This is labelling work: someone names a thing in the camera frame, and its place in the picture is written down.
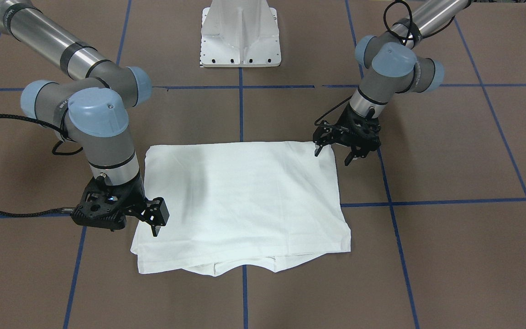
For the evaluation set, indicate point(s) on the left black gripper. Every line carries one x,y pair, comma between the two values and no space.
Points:
343,124

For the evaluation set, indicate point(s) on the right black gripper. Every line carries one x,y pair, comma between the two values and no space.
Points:
134,201

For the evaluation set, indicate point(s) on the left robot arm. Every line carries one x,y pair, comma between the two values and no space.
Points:
391,67

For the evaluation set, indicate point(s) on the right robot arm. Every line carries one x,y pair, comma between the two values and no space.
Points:
91,110

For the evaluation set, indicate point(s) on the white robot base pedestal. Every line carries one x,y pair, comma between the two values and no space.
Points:
240,34

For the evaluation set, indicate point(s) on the white printed t-shirt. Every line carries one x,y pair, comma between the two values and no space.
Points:
269,204

